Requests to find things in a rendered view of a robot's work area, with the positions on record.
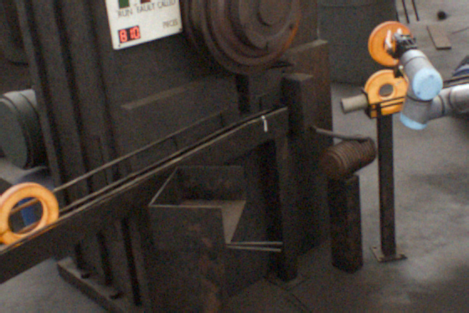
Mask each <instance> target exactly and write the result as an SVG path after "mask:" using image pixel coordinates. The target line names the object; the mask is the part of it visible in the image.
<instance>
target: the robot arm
mask: <svg viewBox="0 0 469 313"><path fill-rule="evenodd" d="M411 34H412V32H411V31H410V34H408V33H406V34H403V33H401V29H400V28H398V33H393V35H392V34H391V33H390V30H389V33H388V38H386V41H385V47H384V51H385V53H386V54H387V55H388V56H390V57H391V59H395V60H398V62H397V65H396V66H395V68H394V70H393V72H392V74H393V76H394V78H395V79H401V78H404V77H405V78H406V80H407V81H408V83H407V87H406V91H405V100H404V104H403V107H402V111H401V115H400V119H401V121H402V123H403V124H405V125H406V126H408V127H409V128H411V129H416V130H422V129H425V128H426V126H427V124H428V123H427V122H428V121H432V120H434V119H437V118H441V117H447V116H450V115H455V114H461V113H463V112H466V111H469V84H467V85H458V86H454V87H451V88H450V89H443V90H442V78H441V76H440V75H439V73H438V72H437V71H436V70H435V68H433V66H432V65H431V64H430V62H429V61H428V60H427V58H426V56H425V55H424V54H422V53H421V52H420V51H419V50H417V46H416V45H415V36H414V35H413V34H412V35H413V38H411Z"/></svg>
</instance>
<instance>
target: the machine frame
mask: <svg viewBox="0 0 469 313"><path fill-rule="evenodd" d="M15 2H16V5H17V12H18V19H19V22H20V26H21V30H22V34H23V40H24V44H25V52H26V55H27V59H28V66H29V69H30V74H31V76H32V81H33V92H34V96H35V99H36V103H37V107H38V111H39V117H40V120H41V128H42V131H43V135H44V142H45V145H46V149H47V152H48V160H49V166H50V171H51V174H52V178H53V181H54V188H57V187H60V186H63V185H65V184H66V183H68V182H71V181H73V180H75V179H76V178H79V177H82V176H84V175H85V174H86V173H89V172H93V171H94V170H96V169H98V168H99V167H102V166H104V165H106V164H109V163H111V162H113V161H115V160H116V159H118V158H120V157H123V156H125V155H126V154H129V153H131V152H133V151H136V150H138V149H140V148H141V147H143V146H145V145H147V144H151V143H153V142H154V141H156V140H158V139H160V138H161V137H165V136H168V135H169V134H171V133H173V132H175V131H178V130H180V129H182V128H183V127H185V126H188V125H189V124H193V123H194V122H195V121H198V120H200V119H202V118H203V117H207V116H209V115H211V114H213V113H214V112H215V111H217V110H222V109H223V108H224V107H227V106H229V105H232V104H237V106H236V107H234V108H231V109H229V110H225V116H226V120H227V124H228V125H229V124H233V123H235V122H236V121H240V120H242V119H244V118H245V117H250V116H252V115H255V114H257V113H259V112H262V110H261V103H260V97H259V98H256V99H254V96H257V95H259V94H262V93H263V92H266V91H269V92H270V93H269V94H268V95H265V108H266V109H267V110H269V109H270V108H272V103H276V104H282V105H285V99H284V80H283V79H284V77H286V76H288V75H291V74H283V73H282V70H295V71H296V73H300V74H308V75H312V76H314V80H315V91H316V104H317V127H318V129H320V130H324V131H331V132H333V128H332V86H331V73H330V59H329V45H328V42H327V41H321V40H318V33H317V8H316V0H301V12H300V17H299V21H298V27H297V30H296V33H295V35H294V37H293V39H292V41H291V44H290V46H289V47H288V49H287V50H286V52H285V53H284V55H283V56H281V57H280V58H279V59H278V60H277V61H283V62H290V63H296V66H288V67H283V68H278V69H268V70H263V71H261V72H260V73H256V74H236V73H234V72H229V71H224V70H220V69H216V68H215V67H214V66H212V65H211V64H209V63H208V62H206V61H205V60H204V59H203V58H202V56H201V55H200V54H199V53H198V51H197V50H195V48H194V46H193V45H192V44H191V43H190V42H189V41H188V38H187V36H186V35H185V33H184V31H183V29H182V31H181V32H178V33H174V34H170V35H168V36H162V37H160V38H155V39H152V40H148V41H146V42H143V43H138V44H133V45H130V46H126V47H124V48H121V49H114V48H113V43H112V34H111V26H110V21H109V15H108V11H107V6H106V0H15ZM236 92H240V93H243V99H244V101H245V107H244V112H243V113H240V114H239V108H238V101H237V93H236ZM222 129H223V127H222V118H221V114H218V115H216V116H215V117H211V118H209V119H208V120H206V121H204V122H202V123H200V124H197V125H195V126H193V127H191V128H189V129H188V130H186V131H182V132H181V133H179V134H180V137H181V141H182V147H186V146H188V145H190V144H193V143H195V142H196V141H199V140H201V139H202V138H204V137H207V136H209V135H211V134H213V133H215V132H216V131H220V130H222ZM286 141H287V150H288V160H289V169H290V179H291V206H292V216H293V226H294V234H295V245H296V257H297V258H298V257H299V256H300V255H302V254H305V253H306V252H307V251H309V250H310V249H312V248H313V247H317V246H318V245H319V244H320V243H322V242H324V241H325V240H328V239H330V226H329V213H328V200H327V176H326V175H325V173H324V172H323V171H322V169H321V165H320V156H321V154H322V152H323V151H325V149H327V148H329V147H330V146H332V145H334V141H333V137H329V136H324V135H319V134H316V135H315V136H311V137H308V138H306V139H303V138H300V137H294V136H290V135H288V133H286ZM177 150H178V149H177V145H176V141H175V136H173V137H169V138H168V139H167V140H165V141H162V142H161V143H159V144H156V145H154V146H151V147H149V148H147V149H146V150H145V151H141V152H139V153H137V154H136V155H134V156H132V157H129V160H130V163H131V169H132V171H133V172H136V171H140V170H141V169H143V168H144V167H147V166H148V165H150V164H153V163H154V162H157V161H159V160H161V159H162V158H164V157H167V156H169V155H171V154H173V153H174V152H175V151H177ZM219 167H243V176H244V183H245V196H246V204H245V205H244V207H243V212H242V214H241V216H240V219H239V222H238V223H237V225H236V230H235V232H234V235H233V238H232V239H231V241H230V242H231V243H250V242H274V239H273V230H272V222H271V198H270V189H269V182H268V173H267V165H266V157H265V143H263V144H260V145H258V146H256V147H254V148H251V149H250V150H249V151H245V152H243V154H241V155H239V156H237V157H235V158H233V159H231V160H229V161H228V162H226V163H225V164H222V165H220V166H219ZM125 177H127V174H126V166H125V162H124V160H123V161H121V162H119V163H117V164H116V165H112V166H111V167H108V168H107V169H105V170H104V171H102V172H97V173H96V174H94V175H92V176H91V177H88V178H85V179H84V180H82V181H80V182H77V183H76V184H74V185H73V188H74V190H75V195H76V199H77V200H78V201H79V200H81V199H84V198H86V197H88V196H90V195H91V194H92V193H94V192H98V191H100V190H101V189H103V188H105V187H107V186H109V185H112V184H113V183H114V182H117V181H119V180H120V179H122V178H125ZM158 252H159V256H160V266H161V271H162V280H163V285H164V289H165V295H166V300H167V313H205V310H204V301H203V295H202V283H201V278H200V273H199V266H198V256H197V252H181V251H160V250H158ZM222 258H223V264H224V276H225V282H226V289H227V295H228V299H229V298H230V297H232V296H233V295H236V294H238V293H240V292H241V291H242V290H243V289H247V288H248V287H250V286H251V285H253V284H254V283H255V282H257V281H259V280H261V279H263V278H264V277H265V276H267V275H270V274H271V273H272V272H274V271H276V255H275V252H271V251H259V250H248V249H228V251H227V253H222ZM56 264H57V267H58V271H59V277H62V278H63V279H65V280H67V282H68V283H70V284H71V285H73V286H74V287H75V288H76V289H77V290H79V291H81V292H82V293H84V294H85V295H87V296H88V298H91V299H92V300H93V301H95V303H96V304H98V305H101V306H102V308H104V309H105V310H107V311H108V312H110V313H144V311H143V306H142V298H141V294H140V290H139V284H138V283H139V280H138V275H137V268H136V263H135V259H134V253H133V250H132V241H131V233H130V228H129V224H128V219H127V216H126V217H125V218H123V219H120V220H119V221H117V222H115V223H113V224H112V225H111V226H107V227H105V228H104V229H102V230H101V231H99V232H97V233H94V234H92V235H91V236H90V237H88V238H87V239H84V240H83V241H79V243H77V244H75V245H73V246H71V247H70V248H68V257H67V258H64V259H62V260H60V261H59V262H57V263H56Z"/></svg>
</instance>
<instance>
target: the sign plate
mask: <svg viewBox="0 0 469 313"><path fill-rule="evenodd" d="M129 3H130V7H127V8H119V3H118V0H106V6H107V11H108V15H109V21H110V26H111V34H112V43H113V48H114V49H121V48H124V47H126V46H130V45H133V44H138V43H143V42H146V41H148V40H152V39H155V38H160V37H162V36H168V35H170V34H174V33H178V32H181V31H182V27H181V16H180V9H179V3H178V0H151V1H150V2H146V3H141V0H129ZM137 28H138V30H139V32H137ZM131 29H132V33H131ZM133 29H134V33H133ZM123 30H125V31H126V36H124V37H122V36H121V35H125V32H121V31H123ZM120 33H121V34H120ZM138 33H139V36H138ZM133 34H135V37H137V36H138V37H139V38H135V37H134V35H133ZM132 35H133V37H132ZM121 37H122V41H123V40H126V42H122V41H121Z"/></svg>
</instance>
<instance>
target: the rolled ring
mask: <svg viewBox="0 0 469 313"><path fill-rule="evenodd" d="M26 197H36V198H39V199H40V201H41V202H42V204H43V206H44V215H43V217H42V220H41V221H40V223H39V226H38V227H37V228H35V229H34V230H32V232H33V231H35V230H36V229H38V228H42V227H43V226H45V225H47V224H48V223H51V222H53V221H55V220H57V219H58V215H59V207H58V204H57V201H56V200H55V198H54V194H53V193H51V192H50V191H49V190H48V189H47V188H45V187H43V186H40V185H38V184H35V183H23V184H19V185H17V186H16V187H11V188H10V189H9V190H7V191H6V192H5V193H4V194H3V195H2V196H1V197H0V239H1V241H3V242H4V243H5V244H10V243H12V242H14V241H16V240H17V239H20V238H22V237H23V236H26V235H28V234H30V233H32V232H30V233H26V234H24V235H17V234H14V233H12V232H11V231H10V229H9V226H8V215H9V214H10V209H11V208H12V207H13V206H14V204H15V203H17V202H18V201H19V200H21V199H23V198H26Z"/></svg>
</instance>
